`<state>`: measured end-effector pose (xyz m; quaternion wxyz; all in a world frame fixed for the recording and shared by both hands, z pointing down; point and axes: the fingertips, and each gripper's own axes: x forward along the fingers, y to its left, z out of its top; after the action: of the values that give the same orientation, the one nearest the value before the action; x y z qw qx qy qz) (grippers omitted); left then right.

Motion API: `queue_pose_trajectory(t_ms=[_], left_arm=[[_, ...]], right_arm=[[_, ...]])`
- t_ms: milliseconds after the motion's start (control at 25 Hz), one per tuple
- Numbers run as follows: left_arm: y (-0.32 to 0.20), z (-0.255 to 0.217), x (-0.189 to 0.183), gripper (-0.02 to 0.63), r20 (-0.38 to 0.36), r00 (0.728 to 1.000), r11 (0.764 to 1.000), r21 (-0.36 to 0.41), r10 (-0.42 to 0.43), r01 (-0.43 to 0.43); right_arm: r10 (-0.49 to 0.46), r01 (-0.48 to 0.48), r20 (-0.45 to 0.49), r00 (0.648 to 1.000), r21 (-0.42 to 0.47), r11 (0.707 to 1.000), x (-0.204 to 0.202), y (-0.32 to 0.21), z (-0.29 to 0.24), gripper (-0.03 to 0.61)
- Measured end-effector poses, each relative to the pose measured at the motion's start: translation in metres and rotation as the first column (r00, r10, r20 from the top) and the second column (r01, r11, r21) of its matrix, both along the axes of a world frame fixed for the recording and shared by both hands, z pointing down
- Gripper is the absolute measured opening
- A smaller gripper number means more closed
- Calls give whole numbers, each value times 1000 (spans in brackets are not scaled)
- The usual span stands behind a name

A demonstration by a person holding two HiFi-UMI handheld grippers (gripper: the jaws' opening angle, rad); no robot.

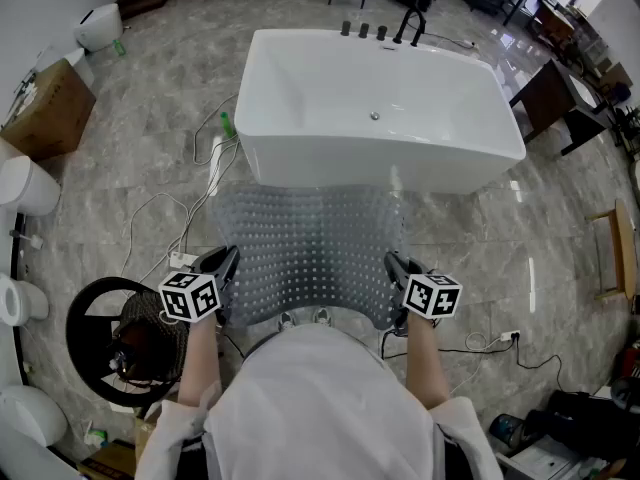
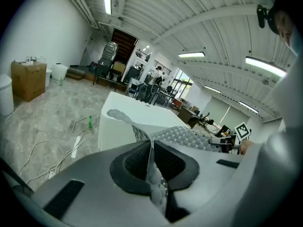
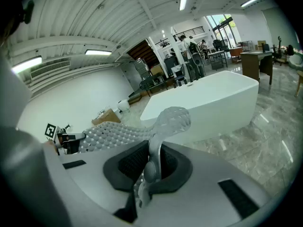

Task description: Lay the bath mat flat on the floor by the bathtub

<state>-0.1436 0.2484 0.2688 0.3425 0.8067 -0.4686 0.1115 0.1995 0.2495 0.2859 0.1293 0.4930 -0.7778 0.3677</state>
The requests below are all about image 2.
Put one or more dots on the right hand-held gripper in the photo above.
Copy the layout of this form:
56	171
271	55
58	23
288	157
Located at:
242	131

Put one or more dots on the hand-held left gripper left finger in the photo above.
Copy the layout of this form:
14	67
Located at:
99	197

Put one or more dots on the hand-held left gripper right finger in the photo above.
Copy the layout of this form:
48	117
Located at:
208	174

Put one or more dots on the clear perforated bath mat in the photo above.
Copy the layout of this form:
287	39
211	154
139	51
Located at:
182	136

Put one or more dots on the person's right forearm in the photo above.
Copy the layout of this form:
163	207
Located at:
246	146

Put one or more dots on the long white power strip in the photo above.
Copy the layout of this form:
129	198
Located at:
76	146

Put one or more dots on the white bathtub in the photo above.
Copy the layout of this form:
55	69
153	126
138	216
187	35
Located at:
116	138

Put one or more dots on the black bathtub faucet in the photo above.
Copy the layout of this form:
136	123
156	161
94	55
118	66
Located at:
153	98

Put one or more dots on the green plastic bottle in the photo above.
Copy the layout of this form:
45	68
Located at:
90	122

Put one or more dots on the person's white shirt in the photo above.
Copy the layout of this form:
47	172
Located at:
291	98

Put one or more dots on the grey chair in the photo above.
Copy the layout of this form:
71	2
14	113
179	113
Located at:
135	86

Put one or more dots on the small green glass bottle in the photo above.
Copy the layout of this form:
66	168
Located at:
61	82

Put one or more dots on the black table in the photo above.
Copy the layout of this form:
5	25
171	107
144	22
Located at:
106	73

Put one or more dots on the dark wooden step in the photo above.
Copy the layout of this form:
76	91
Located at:
75	74

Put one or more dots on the small white bin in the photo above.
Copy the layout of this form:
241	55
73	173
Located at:
48	77

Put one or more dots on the person's head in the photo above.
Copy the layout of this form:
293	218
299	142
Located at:
285	29

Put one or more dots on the white smart toilet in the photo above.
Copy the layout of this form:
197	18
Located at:
59	72

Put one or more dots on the brown cardboard box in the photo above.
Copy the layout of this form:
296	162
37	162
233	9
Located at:
28	81

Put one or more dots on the tall white cylindrical bin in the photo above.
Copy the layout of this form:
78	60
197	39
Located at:
6	96

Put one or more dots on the black head-worn camera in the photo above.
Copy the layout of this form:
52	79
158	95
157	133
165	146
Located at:
261	15

